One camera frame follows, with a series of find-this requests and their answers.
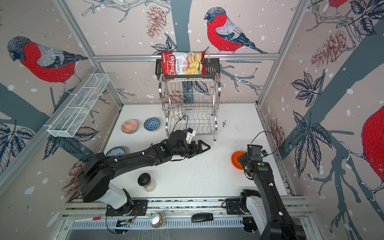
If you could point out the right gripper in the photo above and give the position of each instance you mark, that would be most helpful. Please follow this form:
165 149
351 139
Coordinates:
242 158

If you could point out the round silver object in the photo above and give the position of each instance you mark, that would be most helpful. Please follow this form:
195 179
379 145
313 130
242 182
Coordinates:
157 219

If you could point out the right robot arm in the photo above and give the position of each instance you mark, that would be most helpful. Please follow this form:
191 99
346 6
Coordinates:
265 204

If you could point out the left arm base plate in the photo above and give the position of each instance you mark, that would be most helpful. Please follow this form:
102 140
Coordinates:
139 207

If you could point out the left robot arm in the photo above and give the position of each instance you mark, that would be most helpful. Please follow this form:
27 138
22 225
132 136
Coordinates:
95 178

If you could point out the blue floral bowl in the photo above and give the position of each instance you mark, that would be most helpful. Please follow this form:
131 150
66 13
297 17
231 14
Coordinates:
116 152

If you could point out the red white screwdriver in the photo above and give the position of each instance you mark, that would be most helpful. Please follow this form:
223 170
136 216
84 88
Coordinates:
88 219

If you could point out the dark blue patterned bowl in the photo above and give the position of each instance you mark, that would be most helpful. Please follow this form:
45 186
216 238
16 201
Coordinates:
152 124

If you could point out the white wire wall basket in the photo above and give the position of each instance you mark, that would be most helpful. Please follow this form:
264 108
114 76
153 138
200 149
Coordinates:
81 102

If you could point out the red cassava chips bag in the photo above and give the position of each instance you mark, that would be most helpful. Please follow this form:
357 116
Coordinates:
183 63

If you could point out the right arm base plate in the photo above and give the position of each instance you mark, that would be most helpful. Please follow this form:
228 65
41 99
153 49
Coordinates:
236 206

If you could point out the steel two-tier dish rack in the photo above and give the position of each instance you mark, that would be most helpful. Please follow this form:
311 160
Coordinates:
198 96

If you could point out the black lidded glass jar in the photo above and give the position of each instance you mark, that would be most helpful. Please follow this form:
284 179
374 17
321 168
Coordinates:
147 182

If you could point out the red patterned bowl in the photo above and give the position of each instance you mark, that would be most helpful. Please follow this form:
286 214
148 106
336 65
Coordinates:
130 126

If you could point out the orange plastic bowl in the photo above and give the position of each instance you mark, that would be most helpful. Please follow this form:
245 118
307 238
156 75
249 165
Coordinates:
234 160

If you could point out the black remote device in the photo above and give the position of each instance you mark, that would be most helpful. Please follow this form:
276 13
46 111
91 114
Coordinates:
202 217

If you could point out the white brown lattice bowl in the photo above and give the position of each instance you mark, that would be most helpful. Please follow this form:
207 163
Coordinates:
175 114

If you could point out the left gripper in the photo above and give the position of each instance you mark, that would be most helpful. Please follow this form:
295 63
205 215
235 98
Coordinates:
199 147

